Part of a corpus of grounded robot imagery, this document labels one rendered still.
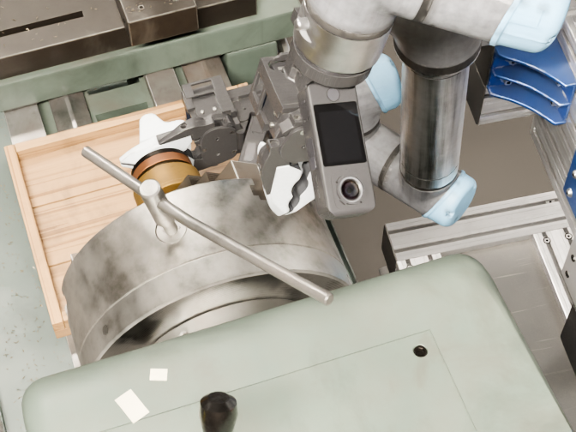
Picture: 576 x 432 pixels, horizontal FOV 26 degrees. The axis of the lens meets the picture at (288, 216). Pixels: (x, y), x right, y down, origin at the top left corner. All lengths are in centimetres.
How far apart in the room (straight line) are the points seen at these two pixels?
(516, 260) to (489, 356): 131
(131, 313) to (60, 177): 53
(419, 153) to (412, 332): 36
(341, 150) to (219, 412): 24
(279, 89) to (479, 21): 20
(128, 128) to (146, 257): 54
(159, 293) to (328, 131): 31
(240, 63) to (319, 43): 95
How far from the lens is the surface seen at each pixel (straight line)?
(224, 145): 155
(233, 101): 157
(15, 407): 200
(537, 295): 247
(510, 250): 252
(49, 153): 181
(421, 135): 147
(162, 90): 188
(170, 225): 127
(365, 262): 271
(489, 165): 289
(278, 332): 120
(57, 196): 176
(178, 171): 148
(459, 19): 97
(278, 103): 108
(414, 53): 133
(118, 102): 190
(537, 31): 97
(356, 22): 98
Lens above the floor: 232
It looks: 57 degrees down
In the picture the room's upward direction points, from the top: straight up
